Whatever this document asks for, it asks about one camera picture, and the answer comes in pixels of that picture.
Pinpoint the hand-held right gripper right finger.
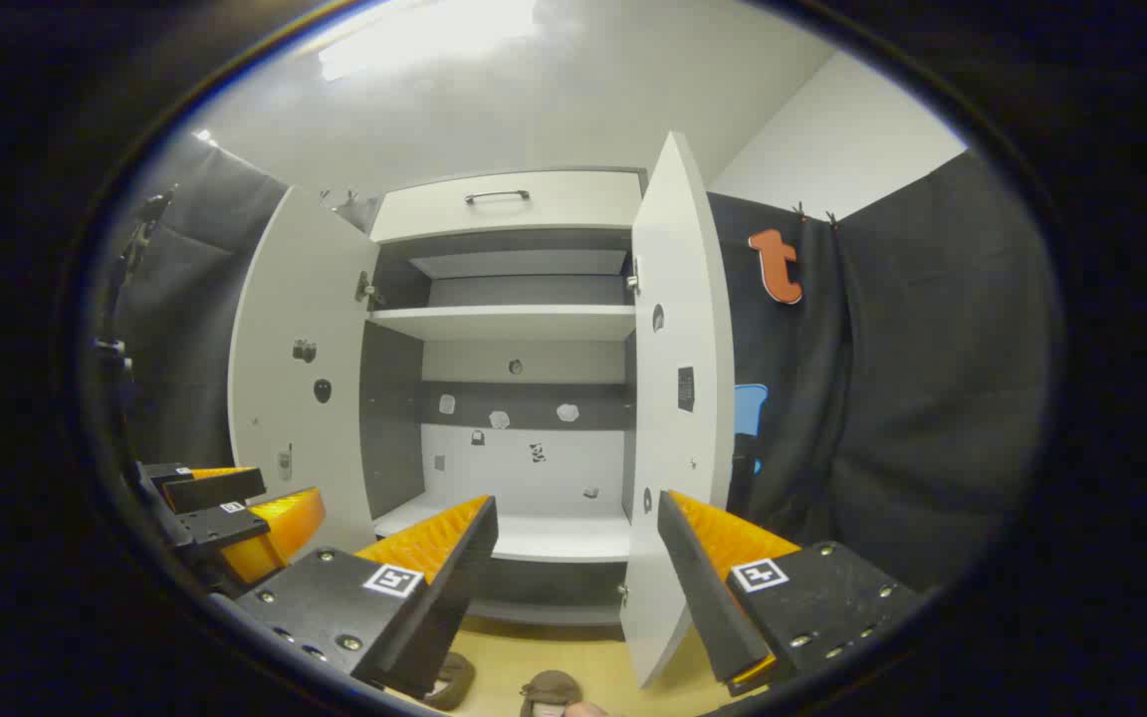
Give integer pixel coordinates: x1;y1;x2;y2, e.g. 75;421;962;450
656;489;924;698

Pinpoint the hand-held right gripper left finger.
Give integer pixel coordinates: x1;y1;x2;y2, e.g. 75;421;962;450
233;494;500;700

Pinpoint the brown fuzzy shoe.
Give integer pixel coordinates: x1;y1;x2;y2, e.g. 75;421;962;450
520;669;586;717
422;651;477;711

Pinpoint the white shoe cabinet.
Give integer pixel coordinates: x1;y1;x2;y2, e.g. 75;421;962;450
359;167;649;628

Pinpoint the white cabinet door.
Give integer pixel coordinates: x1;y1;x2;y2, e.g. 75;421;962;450
228;185;380;559
618;131;737;690

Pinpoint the short white cabinet shelf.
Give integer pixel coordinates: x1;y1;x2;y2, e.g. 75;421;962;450
409;249;627;280

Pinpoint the black backdrop cloth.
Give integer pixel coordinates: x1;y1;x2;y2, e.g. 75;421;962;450
111;134;291;469
708;149;1064;594

